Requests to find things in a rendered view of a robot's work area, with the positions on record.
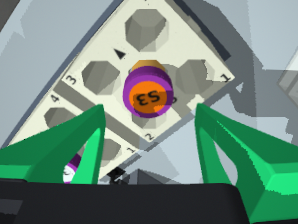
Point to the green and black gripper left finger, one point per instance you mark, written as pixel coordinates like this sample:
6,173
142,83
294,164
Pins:
44,156

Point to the dark grey flat base plate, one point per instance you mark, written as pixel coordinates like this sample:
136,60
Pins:
100,21

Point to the grey flat mat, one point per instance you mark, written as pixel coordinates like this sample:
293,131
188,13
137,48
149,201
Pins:
261,36

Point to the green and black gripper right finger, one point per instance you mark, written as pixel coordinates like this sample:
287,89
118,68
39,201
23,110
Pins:
267,166

